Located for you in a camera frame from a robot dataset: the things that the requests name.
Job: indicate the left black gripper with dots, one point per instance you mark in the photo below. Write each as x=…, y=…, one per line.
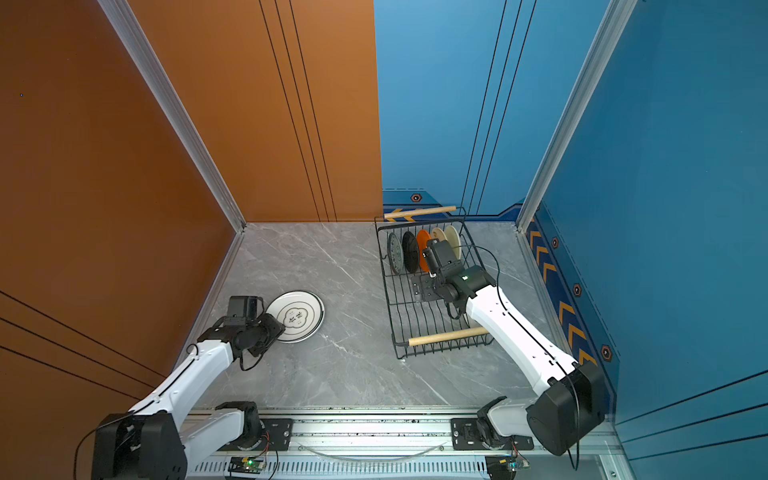
x=276, y=328

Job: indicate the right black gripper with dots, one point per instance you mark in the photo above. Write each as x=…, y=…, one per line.
x=427, y=293

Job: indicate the black wire dish rack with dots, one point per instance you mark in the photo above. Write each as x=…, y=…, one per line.
x=421, y=322

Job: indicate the black small plate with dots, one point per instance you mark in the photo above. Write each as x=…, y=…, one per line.
x=411, y=252

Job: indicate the white plate grey pattern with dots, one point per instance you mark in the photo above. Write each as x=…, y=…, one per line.
x=300, y=312

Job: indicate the orange small plate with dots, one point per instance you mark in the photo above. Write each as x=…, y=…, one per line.
x=423, y=236

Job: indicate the grey-green patterned small plate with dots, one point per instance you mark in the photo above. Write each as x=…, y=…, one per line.
x=395, y=254

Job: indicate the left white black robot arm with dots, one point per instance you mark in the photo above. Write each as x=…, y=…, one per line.
x=150, y=442

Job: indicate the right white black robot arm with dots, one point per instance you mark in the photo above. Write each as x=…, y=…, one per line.
x=571, y=394

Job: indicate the cream small plate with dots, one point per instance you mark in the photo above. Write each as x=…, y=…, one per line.
x=452, y=236

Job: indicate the beige small plate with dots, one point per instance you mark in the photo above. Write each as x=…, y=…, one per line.
x=439, y=234

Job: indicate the left green circuit board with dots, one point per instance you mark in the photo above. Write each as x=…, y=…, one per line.
x=246, y=466

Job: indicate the green circuit board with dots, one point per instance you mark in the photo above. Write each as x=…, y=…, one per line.
x=246, y=466
x=505, y=467

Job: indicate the right green circuit board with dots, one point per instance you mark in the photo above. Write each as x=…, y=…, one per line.
x=505, y=467

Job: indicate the near wooden rack handle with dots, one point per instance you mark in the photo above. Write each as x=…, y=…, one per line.
x=447, y=336

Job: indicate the wooden rack handle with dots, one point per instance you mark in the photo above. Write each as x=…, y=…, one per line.
x=447, y=336
x=419, y=212

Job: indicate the far wooden rack handle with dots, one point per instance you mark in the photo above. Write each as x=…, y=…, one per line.
x=419, y=212

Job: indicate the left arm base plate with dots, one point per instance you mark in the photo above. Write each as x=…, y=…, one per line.
x=273, y=434

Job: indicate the aluminium front rail frame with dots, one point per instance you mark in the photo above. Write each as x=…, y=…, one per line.
x=403, y=443

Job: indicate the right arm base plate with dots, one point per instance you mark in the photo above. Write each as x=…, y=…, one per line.
x=477, y=434

